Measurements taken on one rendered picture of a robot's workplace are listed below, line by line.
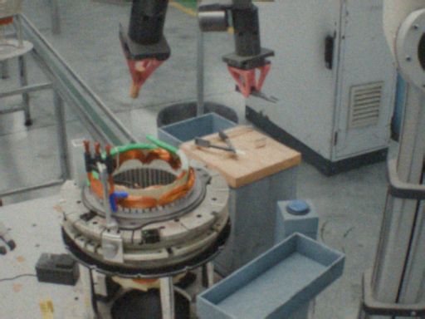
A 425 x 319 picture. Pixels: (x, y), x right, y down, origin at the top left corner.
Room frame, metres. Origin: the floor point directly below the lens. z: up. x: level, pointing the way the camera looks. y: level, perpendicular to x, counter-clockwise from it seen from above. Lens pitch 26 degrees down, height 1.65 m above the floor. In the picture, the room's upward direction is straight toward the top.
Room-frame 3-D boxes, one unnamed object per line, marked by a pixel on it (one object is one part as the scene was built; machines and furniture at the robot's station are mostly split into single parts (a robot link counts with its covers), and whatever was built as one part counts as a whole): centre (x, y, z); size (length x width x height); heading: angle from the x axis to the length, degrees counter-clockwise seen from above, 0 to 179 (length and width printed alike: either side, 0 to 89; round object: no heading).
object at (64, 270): (1.12, 0.35, 0.81); 0.10 x 0.06 x 0.06; 83
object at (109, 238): (0.84, 0.16, 1.07); 0.04 x 0.02 x 0.05; 77
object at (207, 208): (0.99, 0.12, 1.09); 0.32 x 0.32 x 0.01
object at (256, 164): (1.23, -0.07, 1.05); 0.20 x 0.19 x 0.02; 37
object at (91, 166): (0.88, 0.18, 1.21); 0.04 x 0.04 x 0.03; 29
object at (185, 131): (1.35, 0.02, 0.92); 0.17 x 0.11 x 0.28; 127
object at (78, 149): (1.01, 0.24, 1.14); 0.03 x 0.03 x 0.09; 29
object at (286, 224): (1.02, -0.18, 0.91); 0.07 x 0.07 x 0.25; 6
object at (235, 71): (1.27, -0.09, 1.22); 0.07 x 0.07 x 0.09; 37
